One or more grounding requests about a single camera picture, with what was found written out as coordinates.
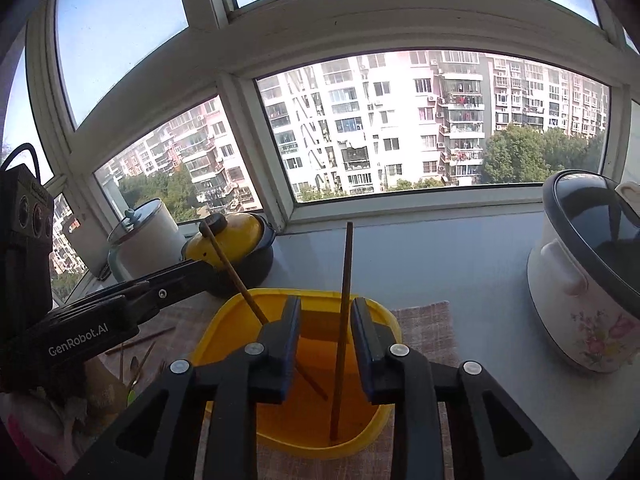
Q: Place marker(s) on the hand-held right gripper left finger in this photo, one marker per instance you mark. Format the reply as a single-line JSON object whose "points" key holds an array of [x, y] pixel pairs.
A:
{"points": [[292, 347]]}

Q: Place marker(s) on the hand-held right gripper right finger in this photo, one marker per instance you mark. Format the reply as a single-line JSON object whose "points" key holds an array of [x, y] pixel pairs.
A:
{"points": [[361, 347]]}

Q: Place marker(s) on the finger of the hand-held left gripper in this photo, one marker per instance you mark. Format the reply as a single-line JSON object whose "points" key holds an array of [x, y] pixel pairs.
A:
{"points": [[170, 285]]}

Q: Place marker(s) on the yellow plastic container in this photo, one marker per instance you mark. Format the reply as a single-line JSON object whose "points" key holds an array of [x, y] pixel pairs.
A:
{"points": [[235, 320]]}

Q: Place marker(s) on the person's left forearm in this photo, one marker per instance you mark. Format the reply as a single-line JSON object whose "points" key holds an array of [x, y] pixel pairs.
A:
{"points": [[22, 442]]}

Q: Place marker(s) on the person's left hand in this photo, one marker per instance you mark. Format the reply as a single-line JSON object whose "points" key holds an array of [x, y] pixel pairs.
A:
{"points": [[97, 390]]}

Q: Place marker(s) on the plaid cloth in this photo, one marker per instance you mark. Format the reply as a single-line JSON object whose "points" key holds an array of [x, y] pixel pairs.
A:
{"points": [[425, 325]]}

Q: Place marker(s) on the dark casserole pot yellow lid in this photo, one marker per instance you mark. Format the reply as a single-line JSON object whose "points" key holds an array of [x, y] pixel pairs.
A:
{"points": [[245, 232]]}

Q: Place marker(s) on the white floral slow cooker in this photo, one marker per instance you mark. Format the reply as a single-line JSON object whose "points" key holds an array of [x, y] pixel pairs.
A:
{"points": [[565, 300]]}

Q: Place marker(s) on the white window frame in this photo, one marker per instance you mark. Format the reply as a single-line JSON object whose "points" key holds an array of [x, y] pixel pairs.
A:
{"points": [[350, 30]]}

